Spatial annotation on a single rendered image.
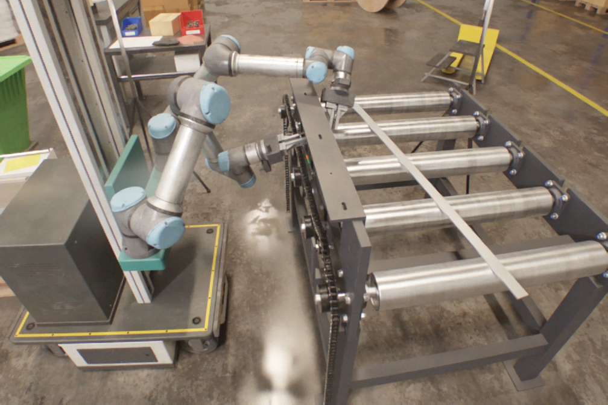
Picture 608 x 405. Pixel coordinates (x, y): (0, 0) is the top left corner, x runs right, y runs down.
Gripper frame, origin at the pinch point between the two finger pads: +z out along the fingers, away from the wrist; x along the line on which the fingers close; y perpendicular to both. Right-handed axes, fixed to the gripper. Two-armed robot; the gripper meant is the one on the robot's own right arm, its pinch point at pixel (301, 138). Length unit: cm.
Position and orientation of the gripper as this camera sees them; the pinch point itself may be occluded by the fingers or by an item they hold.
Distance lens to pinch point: 138.0
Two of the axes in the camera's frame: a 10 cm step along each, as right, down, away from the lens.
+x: -1.4, -6.6, 7.4
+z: 9.6, -2.8, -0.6
